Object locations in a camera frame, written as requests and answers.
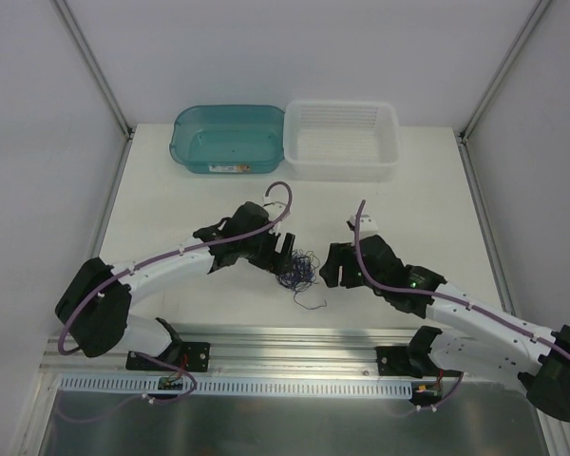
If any black purple cable bundle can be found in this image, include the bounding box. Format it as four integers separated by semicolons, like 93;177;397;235
274;246;328;313

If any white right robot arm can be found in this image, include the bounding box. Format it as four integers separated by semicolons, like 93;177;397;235
319;235;570;423

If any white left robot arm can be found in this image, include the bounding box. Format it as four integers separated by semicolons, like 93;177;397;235
55;201;295;370

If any white perforated plastic basket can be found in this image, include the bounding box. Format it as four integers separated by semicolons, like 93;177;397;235
283;100;401;182

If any teal plastic basin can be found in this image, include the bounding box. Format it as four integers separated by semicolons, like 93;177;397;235
169;104;284;174

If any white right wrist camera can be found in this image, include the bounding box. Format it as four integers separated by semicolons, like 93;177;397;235
347;215;379;239

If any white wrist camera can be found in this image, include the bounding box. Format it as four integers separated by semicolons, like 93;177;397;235
262;198;289;236
347;215;379;239

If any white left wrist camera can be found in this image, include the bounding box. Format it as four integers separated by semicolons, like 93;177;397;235
262;198;289;236

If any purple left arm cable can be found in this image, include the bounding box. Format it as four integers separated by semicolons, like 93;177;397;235
58;181;295;356

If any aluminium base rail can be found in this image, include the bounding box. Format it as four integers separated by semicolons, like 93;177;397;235
40;318;416;380

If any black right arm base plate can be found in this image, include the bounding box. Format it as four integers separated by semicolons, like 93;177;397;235
375;346;440;378

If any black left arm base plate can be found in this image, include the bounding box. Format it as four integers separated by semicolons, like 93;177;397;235
125;341;211;372

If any white slotted cable duct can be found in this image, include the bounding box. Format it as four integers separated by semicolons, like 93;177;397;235
59;374;412;400

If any aluminium frame post left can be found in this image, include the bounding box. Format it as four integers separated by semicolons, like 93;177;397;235
49;0;133;139

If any aluminium frame post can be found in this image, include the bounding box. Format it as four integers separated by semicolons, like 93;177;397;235
459;0;554;143
49;0;133;139

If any aluminium frame post right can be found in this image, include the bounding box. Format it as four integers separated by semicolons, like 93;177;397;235
459;0;554;143

